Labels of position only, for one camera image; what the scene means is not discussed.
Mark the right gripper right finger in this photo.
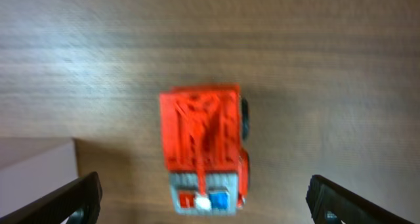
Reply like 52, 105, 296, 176
306, 175, 411, 224

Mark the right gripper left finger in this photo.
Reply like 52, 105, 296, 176
1, 171, 102, 224

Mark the pink cardboard box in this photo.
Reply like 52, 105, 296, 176
1, 138, 79, 217

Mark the red toy fire truck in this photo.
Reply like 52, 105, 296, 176
159, 83, 250, 216

